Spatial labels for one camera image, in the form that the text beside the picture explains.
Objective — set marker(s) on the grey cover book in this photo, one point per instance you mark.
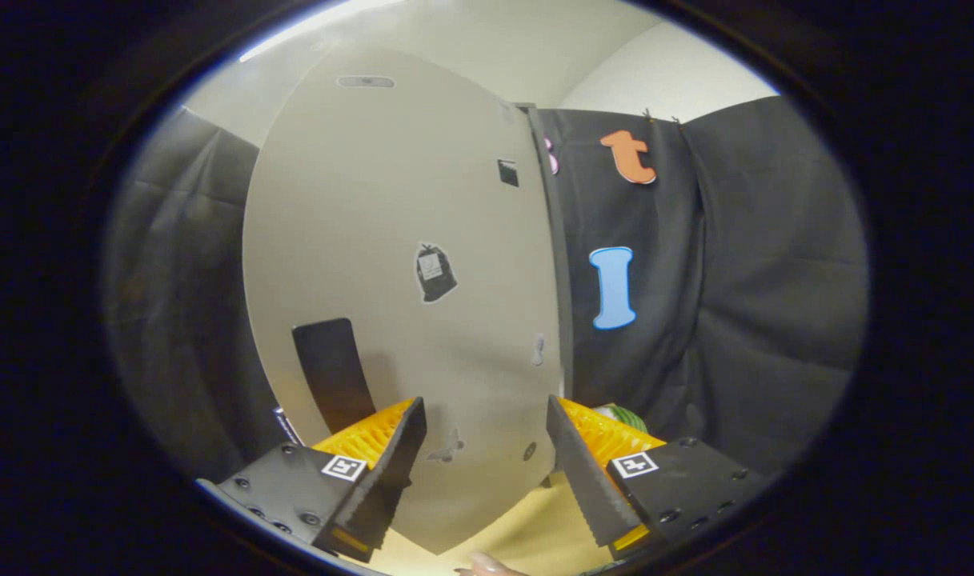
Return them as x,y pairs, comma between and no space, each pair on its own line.
288,428

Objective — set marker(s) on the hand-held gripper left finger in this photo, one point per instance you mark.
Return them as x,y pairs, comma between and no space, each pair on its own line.
390,480

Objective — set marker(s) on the white shoe cabinet door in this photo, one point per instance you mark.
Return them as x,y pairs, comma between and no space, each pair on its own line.
374,200

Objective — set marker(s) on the watermelon slice toy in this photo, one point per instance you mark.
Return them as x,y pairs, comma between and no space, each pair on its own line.
627,416

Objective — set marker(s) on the grey shoe cabinet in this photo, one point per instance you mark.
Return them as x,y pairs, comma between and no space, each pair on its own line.
563,264

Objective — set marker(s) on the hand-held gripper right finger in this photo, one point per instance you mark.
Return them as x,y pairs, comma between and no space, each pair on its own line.
587,480

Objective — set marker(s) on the black backdrop cloth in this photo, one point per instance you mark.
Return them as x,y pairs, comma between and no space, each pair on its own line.
775,280

